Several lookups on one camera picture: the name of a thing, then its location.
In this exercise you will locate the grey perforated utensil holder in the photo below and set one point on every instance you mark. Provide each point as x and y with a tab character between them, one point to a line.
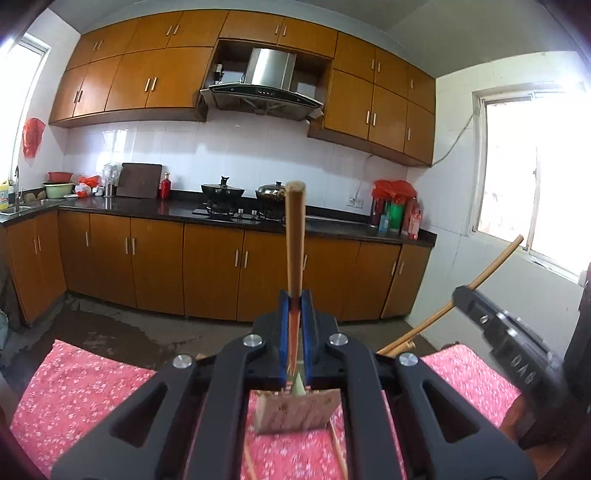
296	409

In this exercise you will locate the steel pot on stove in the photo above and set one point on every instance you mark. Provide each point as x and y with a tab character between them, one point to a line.
271	201

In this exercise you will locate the lower kitchen cabinets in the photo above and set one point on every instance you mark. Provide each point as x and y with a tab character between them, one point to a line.
202	271

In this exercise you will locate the pink floral tablecloth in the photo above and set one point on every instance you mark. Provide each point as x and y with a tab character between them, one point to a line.
74	389

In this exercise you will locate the green bottle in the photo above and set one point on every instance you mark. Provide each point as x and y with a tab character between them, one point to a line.
396	213

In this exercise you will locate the black countertop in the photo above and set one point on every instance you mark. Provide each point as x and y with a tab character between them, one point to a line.
188	207

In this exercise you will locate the upper kitchen cabinets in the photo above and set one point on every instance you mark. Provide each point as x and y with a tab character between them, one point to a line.
183	65

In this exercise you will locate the window on right wall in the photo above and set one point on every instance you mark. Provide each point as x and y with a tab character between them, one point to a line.
533	176

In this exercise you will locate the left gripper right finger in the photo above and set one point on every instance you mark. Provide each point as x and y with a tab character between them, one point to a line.
402	420

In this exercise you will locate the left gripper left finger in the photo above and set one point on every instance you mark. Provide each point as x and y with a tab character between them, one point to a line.
188	420

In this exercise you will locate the green basin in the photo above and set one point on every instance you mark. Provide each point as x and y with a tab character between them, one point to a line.
58	190

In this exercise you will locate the black wok with lid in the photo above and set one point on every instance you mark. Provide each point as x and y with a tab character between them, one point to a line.
221	196

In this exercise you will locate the red basin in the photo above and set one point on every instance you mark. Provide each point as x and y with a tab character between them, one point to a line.
59	177

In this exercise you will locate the wooden chopstick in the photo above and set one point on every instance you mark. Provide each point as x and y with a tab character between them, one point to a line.
295	228
338	451
247	458

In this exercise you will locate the red hanging plastic bag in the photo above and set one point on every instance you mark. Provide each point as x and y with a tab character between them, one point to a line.
32	133

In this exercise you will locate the steel range hood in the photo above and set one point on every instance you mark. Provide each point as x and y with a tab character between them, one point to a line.
265	80

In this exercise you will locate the kitchen cabinets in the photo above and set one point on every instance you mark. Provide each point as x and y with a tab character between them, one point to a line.
183	65
202	271

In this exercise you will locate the dark cutting board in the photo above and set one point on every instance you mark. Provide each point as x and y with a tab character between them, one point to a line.
139	180

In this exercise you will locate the wooden chopstick gripper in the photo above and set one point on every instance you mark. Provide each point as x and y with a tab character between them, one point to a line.
464	298

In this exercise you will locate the red bottle on counter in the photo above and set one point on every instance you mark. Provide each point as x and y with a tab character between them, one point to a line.
165	187

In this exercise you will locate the red bag over bottles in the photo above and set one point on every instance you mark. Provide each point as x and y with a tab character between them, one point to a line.
395	191

